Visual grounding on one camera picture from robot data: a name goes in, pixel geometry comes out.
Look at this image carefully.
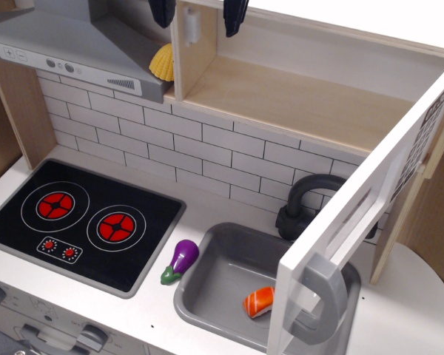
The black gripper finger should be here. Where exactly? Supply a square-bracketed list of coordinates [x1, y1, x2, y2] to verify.
[223, 0, 249, 38]
[148, 0, 175, 28]

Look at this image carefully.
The white toy microwave door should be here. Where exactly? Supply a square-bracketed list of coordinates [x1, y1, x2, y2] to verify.
[266, 73, 444, 354]

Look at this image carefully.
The wooden microwave cabinet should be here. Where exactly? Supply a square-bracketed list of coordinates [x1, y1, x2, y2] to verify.
[164, 0, 444, 285]

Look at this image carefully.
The white door latch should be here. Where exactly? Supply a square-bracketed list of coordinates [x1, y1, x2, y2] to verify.
[183, 6, 201, 47]

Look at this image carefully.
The yellow toy shell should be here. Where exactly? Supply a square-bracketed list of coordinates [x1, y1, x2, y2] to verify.
[149, 44, 175, 82]

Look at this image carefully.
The grey range hood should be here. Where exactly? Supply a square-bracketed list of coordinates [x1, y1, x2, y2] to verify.
[0, 1, 171, 103]

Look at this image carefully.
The black toy faucet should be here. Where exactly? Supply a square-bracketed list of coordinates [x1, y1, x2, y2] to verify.
[275, 174, 364, 242]

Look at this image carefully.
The black toy stove top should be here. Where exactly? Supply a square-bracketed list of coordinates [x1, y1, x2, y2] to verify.
[0, 159, 186, 299]

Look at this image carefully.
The purple toy eggplant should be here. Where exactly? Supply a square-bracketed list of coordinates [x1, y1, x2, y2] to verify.
[160, 240, 199, 285]

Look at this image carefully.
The grey toy sink basin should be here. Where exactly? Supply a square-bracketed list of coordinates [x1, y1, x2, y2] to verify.
[174, 223, 361, 354]

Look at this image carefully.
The orange salmon sushi toy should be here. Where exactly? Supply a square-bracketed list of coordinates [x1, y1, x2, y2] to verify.
[243, 286, 275, 319]

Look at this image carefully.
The grey oven knob right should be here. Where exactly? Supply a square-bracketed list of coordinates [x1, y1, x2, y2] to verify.
[76, 324, 109, 352]

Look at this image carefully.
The grey oven door handle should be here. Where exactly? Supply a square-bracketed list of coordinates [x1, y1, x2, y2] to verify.
[18, 322, 92, 355]

